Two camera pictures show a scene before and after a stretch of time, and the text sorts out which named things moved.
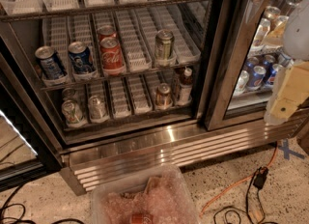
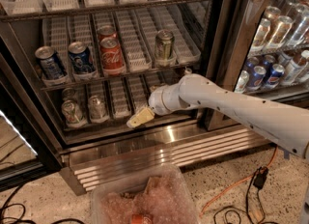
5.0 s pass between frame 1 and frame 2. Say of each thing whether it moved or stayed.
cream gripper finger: moved
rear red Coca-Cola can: stayed
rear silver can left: stayed
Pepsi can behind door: stayed
